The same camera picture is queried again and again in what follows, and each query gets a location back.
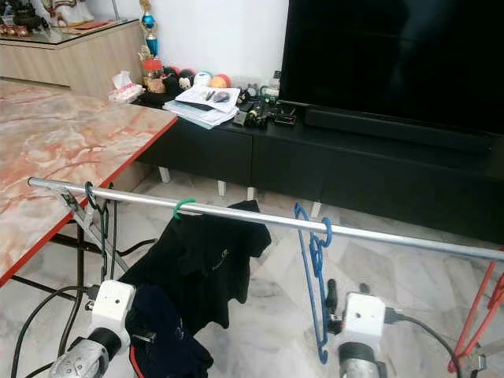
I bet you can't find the navy garment with red trim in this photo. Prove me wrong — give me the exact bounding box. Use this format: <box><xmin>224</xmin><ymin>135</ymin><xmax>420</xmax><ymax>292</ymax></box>
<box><xmin>126</xmin><ymin>285</ymin><xmax>215</xmax><ymax>378</ymax></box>

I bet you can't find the blue clothes hanger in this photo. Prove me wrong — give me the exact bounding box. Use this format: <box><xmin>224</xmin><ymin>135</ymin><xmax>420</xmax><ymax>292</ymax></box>
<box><xmin>293</xmin><ymin>202</ymin><xmax>334</xmax><ymax>365</ymax></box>

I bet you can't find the black shirt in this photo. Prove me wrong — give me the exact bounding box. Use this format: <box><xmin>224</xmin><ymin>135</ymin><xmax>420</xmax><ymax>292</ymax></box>
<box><xmin>120</xmin><ymin>200</ymin><xmax>272</xmax><ymax>335</ymax></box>

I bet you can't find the black clothes hanger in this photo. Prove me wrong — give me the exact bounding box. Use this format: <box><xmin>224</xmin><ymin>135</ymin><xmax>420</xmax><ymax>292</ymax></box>
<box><xmin>85</xmin><ymin>181</ymin><xmax>119</xmax><ymax>283</ymax></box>

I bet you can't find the red clothes hanger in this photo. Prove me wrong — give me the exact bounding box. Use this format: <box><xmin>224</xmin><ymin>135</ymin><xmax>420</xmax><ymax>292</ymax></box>
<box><xmin>447</xmin><ymin>256</ymin><xmax>504</xmax><ymax>375</ymax></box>

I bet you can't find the green clothes hanger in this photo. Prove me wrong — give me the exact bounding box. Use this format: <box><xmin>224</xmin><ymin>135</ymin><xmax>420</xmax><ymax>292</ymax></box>
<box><xmin>173</xmin><ymin>197</ymin><xmax>198</xmax><ymax>220</ymax></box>

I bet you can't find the silver metal clothes rack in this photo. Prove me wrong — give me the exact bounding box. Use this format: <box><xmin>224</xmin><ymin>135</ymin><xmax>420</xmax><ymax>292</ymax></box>
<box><xmin>28</xmin><ymin>177</ymin><xmax>504</xmax><ymax>378</ymax></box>

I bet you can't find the black television console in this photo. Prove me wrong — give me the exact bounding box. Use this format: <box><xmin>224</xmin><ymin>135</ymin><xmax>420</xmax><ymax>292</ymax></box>
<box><xmin>135</xmin><ymin>93</ymin><xmax>504</xmax><ymax>245</ymax></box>

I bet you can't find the black soundbar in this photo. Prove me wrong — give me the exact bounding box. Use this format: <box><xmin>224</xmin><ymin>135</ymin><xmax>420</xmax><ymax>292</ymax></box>
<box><xmin>305</xmin><ymin>106</ymin><xmax>493</xmax><ymax>153</ymax></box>

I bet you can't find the pink marble top table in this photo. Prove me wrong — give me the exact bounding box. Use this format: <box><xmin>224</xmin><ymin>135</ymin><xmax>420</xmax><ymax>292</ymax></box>
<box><xmin>0</xmin><ymin>79</ymin><xmax>179</xmax><ymax>316</ymax></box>

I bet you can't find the stack of papers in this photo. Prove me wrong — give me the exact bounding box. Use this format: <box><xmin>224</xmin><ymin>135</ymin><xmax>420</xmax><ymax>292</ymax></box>
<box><xmin>164</xmin><ymin>85</ymin><xmax>243</xmax><ymax>129</ymax></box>

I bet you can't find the black flat screen television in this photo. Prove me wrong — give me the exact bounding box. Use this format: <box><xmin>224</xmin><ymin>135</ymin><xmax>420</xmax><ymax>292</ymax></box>
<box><xmin>280</xmin><ymin>0</ymin><xmax>504</xmax><ymax>135</ymax></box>

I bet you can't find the pink tissue pack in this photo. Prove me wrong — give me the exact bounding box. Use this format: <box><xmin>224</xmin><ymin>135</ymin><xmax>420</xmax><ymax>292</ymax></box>
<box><xmin>109</xmin><ymin>71</ymin><xmax>146</xmax><ymax>103</ymax></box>

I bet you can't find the jar with red lid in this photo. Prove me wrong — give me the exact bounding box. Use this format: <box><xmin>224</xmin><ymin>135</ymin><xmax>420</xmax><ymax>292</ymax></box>
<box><xmin>142</xmin><ymin>57</ymin><xmax>166</xmax><ymax>94</ymax></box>

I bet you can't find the wooden sideboard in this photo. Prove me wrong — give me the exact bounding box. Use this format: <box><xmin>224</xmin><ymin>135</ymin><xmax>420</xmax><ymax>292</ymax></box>
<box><xmin>0</xmin><ymin>20</ymin><xmax>146</xmax><ymax>99</ymax></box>

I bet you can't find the gold trophy with blue ball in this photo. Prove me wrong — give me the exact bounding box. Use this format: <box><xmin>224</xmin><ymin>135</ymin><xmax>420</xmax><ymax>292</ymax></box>
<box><xmin>138</xmin><ymin>0</ymin><xmax>160</xmax><ymax>57</ymax></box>

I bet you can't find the red book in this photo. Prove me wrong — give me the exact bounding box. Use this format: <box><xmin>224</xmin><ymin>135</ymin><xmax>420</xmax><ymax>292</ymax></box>
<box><xmin>77</xmin><ymin>20</ymin><xmax>117</xmax><ymax>31</ymax></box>

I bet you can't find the white robed figurine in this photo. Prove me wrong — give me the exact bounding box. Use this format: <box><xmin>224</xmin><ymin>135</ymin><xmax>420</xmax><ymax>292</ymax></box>
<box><xmin>39</xmin><ymin>0</ymin><xmax>95</xmax><ymax>27</ymax></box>

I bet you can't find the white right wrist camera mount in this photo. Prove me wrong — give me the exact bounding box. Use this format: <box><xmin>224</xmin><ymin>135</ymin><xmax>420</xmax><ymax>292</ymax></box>
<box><xmin>339</xmin><ymin>291</ymin><xmax>388</xmax><ymax>347</ymax></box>

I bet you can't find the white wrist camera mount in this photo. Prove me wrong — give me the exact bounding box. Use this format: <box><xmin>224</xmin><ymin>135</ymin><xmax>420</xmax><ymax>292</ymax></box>
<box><xmin>339</xmin><ymin>291</ymin><xmax>388</xmax><ymax>347</ymax></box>
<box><xmin>87</xmin><ymin>280</ymin><xmax>136</xmax><ymax>339</ymax></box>

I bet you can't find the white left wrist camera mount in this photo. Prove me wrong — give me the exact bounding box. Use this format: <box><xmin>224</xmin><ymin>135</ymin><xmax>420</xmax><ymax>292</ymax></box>
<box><xmin>87</xmin><ymin>280</ymin><xmax>136</xmax><ymax>339</ymax></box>

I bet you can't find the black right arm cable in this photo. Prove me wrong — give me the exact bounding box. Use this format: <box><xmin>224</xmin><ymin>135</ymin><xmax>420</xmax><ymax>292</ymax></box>
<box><xmin>386</xmin><ymin>309</ymin><xmax>461</xmax><ymax>378</ymax></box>

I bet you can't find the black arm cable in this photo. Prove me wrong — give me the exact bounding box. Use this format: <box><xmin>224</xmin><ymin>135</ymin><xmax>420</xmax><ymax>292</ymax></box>
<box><xmin>386</xmin><ymin>309</ymin><xmax>461</xmax><ymax>378</ymax></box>
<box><xmin>12</xmin><ymin>285</ymin><xmax>91</xmax><ymax>378</ymax></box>

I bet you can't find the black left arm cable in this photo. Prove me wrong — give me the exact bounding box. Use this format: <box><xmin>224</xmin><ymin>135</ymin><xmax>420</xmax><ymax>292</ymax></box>
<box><xmin>12</xmin><ymin>285</ymin><xmax>91</xmax><ymax>378</ymax></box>

